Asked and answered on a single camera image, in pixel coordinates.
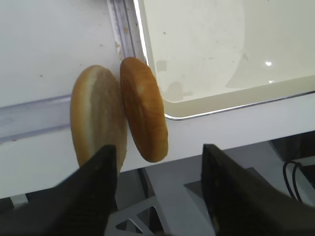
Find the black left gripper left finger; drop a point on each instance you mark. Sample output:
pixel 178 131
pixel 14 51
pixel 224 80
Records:
pixel 79 206

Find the left long clear rail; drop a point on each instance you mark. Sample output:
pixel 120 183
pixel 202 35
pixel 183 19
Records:
pixel 125 28

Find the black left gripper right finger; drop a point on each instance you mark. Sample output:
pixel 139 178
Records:
pixel 241 204

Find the lower left clear holder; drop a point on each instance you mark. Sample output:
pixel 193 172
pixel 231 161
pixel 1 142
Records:
pixel 34 118

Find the golden bun bottom half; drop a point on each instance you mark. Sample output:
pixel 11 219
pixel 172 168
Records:
pixel 144 109

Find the pale bun bottom half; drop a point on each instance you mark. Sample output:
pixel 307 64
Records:
pixel 97 116

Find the white metal tray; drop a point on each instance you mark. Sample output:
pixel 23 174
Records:
pixel 210 56

